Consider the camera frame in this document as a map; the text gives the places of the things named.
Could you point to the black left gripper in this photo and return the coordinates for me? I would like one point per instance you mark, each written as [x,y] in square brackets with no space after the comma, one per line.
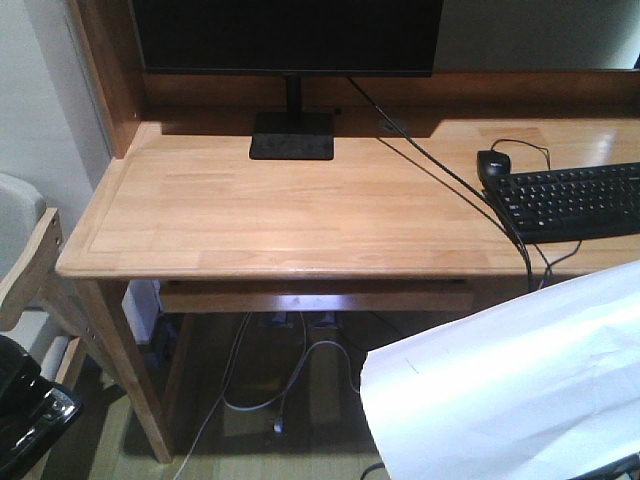
[35,412]

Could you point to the white paper sheet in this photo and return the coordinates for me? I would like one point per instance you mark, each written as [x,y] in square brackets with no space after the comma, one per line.
[544,386]

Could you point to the wooden desk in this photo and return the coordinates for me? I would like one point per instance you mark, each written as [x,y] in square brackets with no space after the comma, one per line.
[390,223]

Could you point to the wooden chair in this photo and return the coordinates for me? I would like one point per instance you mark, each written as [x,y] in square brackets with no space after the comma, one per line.
[38,308]

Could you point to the black computer monitor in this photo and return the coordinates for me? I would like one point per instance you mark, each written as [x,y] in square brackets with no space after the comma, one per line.
[293,40]

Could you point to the black computer mouse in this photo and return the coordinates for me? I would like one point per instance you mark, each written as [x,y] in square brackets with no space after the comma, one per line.
[491,164]

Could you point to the black keyboard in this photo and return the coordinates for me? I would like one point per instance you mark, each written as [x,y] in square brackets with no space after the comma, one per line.
[568,204]

